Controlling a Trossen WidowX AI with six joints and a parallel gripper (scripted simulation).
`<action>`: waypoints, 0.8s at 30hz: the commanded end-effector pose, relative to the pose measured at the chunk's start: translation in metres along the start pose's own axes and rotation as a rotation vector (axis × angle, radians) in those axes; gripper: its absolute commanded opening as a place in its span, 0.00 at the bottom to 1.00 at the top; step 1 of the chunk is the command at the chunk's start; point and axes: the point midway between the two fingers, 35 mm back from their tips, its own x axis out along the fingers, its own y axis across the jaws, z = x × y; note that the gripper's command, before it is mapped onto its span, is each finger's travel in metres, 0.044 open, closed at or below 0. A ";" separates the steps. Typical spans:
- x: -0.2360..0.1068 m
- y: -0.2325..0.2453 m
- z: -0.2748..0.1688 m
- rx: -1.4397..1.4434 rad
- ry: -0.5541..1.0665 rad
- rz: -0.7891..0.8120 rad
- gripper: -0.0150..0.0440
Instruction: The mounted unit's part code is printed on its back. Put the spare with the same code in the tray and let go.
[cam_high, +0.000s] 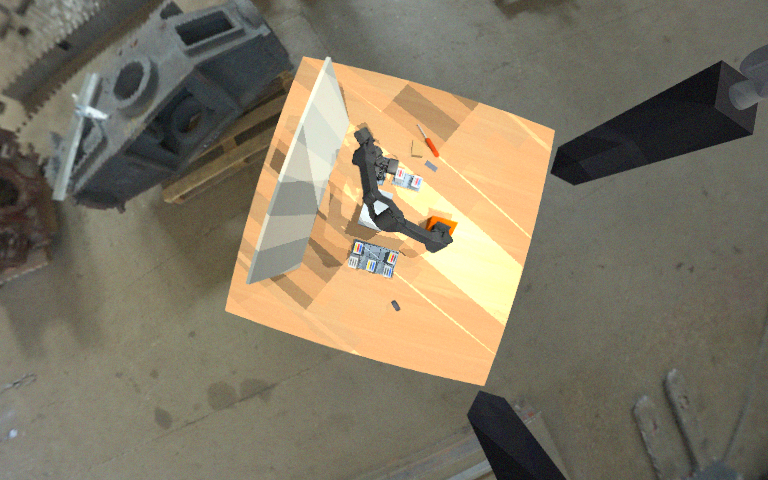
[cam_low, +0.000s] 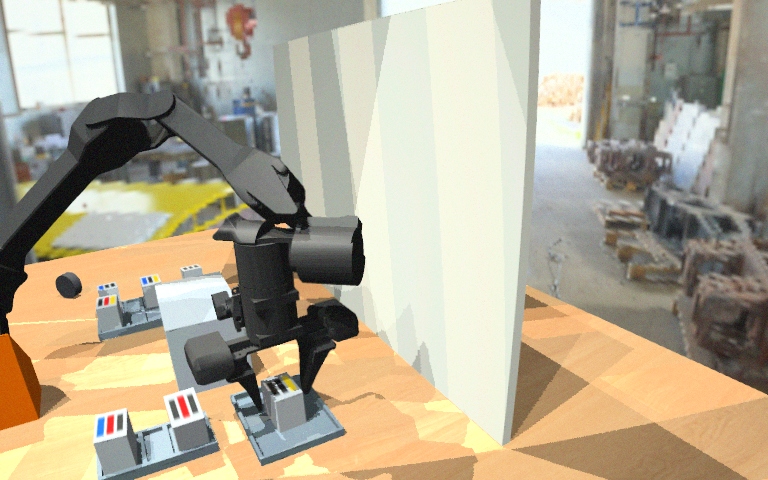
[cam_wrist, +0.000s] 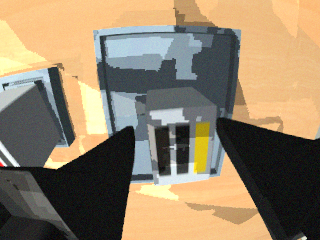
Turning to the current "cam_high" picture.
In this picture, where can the orange screwdriver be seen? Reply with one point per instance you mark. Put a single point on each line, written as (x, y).
(430, 144)

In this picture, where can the large white panel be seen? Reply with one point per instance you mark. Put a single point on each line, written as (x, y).
(302, 181)

